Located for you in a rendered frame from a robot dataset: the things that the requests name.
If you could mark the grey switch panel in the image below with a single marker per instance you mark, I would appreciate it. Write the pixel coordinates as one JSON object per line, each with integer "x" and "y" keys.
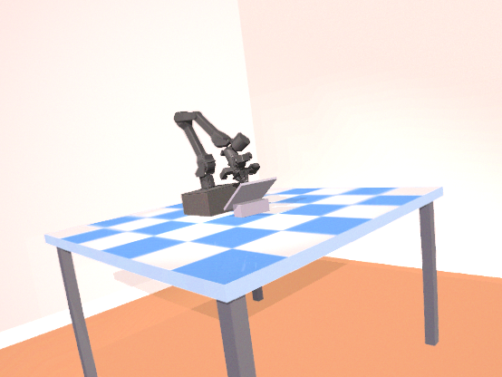
{"x": 248, "y": 198}

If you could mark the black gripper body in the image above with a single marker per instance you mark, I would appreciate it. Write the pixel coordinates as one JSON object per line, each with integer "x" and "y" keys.
{"x": 240, "y": 166}

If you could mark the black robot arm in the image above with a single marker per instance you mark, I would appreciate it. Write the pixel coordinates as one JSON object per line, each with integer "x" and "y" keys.
{"x": 206, "y": 163}

